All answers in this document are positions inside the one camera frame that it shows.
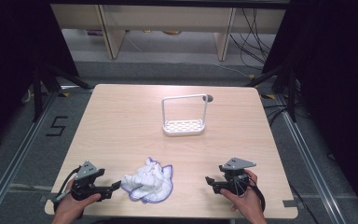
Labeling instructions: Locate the white towel rack with tray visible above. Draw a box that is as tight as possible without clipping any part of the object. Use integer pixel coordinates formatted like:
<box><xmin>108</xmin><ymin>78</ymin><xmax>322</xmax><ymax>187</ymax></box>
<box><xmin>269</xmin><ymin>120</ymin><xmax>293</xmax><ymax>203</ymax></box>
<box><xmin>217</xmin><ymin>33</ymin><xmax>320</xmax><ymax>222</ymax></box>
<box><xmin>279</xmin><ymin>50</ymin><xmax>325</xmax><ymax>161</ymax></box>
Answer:
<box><xmin>160</xmin><ymin>93</ymin><xmax>209</xmax><ymax>137</ymax></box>

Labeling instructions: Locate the white cloth with purple edging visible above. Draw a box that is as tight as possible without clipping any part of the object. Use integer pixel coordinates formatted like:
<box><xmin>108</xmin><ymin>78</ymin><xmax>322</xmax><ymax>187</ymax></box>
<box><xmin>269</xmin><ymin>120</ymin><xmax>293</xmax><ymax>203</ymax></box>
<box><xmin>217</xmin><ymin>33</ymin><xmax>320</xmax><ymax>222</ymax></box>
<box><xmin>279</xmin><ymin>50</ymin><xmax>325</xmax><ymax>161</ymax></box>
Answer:
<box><xmin>120</xmin><ymin>157</ymin><xmax>174</xmax><ymax>204</ymax></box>

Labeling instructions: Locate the black metal stand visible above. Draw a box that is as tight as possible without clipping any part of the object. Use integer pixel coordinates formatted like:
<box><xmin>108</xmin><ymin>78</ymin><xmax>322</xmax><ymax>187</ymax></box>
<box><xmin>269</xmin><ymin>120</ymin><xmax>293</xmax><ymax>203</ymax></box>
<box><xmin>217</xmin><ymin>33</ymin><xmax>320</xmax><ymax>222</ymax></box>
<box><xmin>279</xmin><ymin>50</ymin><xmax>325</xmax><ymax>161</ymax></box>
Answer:
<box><xmin>32</xmin><ymin>61</ymin><xmax>95</xmax><ymax>123</ymax></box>
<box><xmin>244</xmin><ymin>63</ymin><xmax>298</xmax><ymax>123</ymax></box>

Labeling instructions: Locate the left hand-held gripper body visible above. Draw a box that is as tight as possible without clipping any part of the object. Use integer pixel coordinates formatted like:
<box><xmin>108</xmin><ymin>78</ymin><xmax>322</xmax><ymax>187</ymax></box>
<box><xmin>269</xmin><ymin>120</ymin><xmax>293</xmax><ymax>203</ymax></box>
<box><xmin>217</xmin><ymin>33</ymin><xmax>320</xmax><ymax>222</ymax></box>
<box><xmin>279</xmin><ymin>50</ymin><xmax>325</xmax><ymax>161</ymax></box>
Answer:
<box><xmin>70</xmin><ymin>160</ymin><xmax>114</xmax><ymax>202</ymax></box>

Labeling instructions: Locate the white floor cable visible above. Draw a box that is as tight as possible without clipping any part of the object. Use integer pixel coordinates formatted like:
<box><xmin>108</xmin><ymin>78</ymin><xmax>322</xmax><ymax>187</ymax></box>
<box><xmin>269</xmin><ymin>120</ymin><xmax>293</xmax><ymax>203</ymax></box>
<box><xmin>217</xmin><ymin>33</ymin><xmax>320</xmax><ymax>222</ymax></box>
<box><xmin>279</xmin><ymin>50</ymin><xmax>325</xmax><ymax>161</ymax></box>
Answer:
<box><xmin>212</xmin><ymin>63</ymin><xmax>254</xmax><ymax>78</ymax></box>

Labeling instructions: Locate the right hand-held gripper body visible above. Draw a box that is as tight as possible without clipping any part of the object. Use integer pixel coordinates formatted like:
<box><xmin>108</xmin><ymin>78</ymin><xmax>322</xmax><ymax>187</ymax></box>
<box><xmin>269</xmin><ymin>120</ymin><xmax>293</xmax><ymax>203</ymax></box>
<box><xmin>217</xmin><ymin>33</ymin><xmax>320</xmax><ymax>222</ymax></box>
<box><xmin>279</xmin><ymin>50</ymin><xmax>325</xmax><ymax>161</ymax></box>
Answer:
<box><xmin>217</xmin><ymin>157</ymin><xmax>257</xmax><ymax>197</ymax></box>

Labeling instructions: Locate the aluminium floor rail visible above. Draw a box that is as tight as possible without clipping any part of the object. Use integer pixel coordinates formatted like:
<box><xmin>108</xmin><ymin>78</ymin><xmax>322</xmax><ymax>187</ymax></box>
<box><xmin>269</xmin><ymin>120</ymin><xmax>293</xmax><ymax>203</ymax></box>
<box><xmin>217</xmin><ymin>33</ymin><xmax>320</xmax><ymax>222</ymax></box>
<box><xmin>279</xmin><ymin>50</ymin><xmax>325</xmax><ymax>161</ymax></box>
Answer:
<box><xmin>0</xmin><ymin>90</ymin><xmax>60</xmax><ymax>224</ymax></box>
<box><xmin>274</xmin><ymin>92</ymin><xmax>349</xmax><ymax>224</ymax></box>

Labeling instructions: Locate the person's right hand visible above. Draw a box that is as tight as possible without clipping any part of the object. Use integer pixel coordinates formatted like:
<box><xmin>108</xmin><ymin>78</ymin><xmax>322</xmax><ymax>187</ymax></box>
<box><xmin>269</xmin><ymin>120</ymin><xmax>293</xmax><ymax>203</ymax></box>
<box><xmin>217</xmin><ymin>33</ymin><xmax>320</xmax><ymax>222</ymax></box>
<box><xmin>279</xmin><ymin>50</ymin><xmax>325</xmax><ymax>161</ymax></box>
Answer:
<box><xmin>219</xmin><ymin>169</ymin><xmax>265</xmax><ymax>222</ymax></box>

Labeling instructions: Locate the beige wooden desk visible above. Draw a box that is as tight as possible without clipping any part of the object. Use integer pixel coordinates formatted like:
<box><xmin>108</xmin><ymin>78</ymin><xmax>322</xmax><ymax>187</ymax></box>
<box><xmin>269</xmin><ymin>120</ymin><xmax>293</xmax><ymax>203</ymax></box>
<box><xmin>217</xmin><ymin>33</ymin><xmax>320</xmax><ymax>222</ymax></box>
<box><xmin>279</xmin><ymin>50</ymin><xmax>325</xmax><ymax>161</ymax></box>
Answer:
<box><xmin>49</xmin><ymin>3</ymin><xmax>287</xmax><ymax>62</ymax></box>

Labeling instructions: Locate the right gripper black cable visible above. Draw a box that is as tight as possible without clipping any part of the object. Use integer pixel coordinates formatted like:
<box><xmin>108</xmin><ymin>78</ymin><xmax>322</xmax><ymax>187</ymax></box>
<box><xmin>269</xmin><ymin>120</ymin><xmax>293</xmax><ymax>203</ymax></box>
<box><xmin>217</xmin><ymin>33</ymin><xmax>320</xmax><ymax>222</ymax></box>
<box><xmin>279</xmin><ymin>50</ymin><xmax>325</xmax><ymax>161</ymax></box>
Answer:
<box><xmin>244</xmin><ymin>181</ymin><xmax>267</xmax><ymax>213</ymax></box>

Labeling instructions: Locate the bundle of black floor cables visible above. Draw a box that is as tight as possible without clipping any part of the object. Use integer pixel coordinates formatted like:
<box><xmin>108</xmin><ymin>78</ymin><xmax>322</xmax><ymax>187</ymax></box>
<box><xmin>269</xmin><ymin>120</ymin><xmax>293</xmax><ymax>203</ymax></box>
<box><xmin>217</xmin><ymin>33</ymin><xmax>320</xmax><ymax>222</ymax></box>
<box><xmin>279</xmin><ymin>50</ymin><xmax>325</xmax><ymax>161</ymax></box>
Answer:
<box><xmin>228</xmin><ymin>7</ymin><xmax>278</xmax><ymax>71</ymax></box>

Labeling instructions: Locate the black curtain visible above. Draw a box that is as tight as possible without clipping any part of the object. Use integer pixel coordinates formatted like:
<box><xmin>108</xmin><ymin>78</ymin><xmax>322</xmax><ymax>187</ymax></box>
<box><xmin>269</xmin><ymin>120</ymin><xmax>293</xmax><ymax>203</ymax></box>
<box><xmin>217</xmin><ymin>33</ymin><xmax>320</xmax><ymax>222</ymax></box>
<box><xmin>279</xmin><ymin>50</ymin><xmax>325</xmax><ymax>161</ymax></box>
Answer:
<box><xmin>0</xmin><ymin>0</ymin><xmax>79</xmax><ymax>157</ymax></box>
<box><xmin>261</xmin><ymin>0</ymin><xmax>358</xmax><ymax>222</ymax></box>

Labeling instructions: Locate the person's left hand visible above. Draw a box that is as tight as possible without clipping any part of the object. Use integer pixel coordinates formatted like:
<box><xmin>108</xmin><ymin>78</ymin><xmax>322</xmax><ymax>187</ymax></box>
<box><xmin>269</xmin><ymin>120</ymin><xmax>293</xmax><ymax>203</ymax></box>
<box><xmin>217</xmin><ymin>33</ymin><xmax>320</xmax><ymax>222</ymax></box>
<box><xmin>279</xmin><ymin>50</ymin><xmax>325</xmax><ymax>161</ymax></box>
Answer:
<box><xmin>53</xmin><ymin>178</ymin><xmax>103</xmax><ymax>222</ymax></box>

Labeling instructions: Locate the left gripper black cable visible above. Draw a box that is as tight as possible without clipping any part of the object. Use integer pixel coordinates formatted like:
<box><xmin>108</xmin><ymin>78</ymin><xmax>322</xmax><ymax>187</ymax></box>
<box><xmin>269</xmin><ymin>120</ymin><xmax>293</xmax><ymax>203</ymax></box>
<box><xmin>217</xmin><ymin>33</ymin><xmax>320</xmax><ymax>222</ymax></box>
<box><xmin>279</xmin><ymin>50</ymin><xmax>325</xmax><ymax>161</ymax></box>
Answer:
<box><xmin>53</xmin><ymin>166</ymin><xmax>82</xmax><ymax>213</ymax></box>

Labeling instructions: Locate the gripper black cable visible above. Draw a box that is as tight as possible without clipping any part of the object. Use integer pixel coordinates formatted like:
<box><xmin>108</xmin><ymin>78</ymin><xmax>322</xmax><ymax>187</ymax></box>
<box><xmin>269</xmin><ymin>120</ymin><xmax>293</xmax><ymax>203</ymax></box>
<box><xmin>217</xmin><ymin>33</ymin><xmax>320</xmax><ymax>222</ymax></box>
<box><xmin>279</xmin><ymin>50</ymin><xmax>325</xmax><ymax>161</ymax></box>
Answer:
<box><xmin>244</xmin><ymin>181</ymin><xmax>267</xmax><ymax>213</ymax></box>
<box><xmin>53</xmin><ymin>166</ymin><xmax>82</xmax><ymax>213</ymax></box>

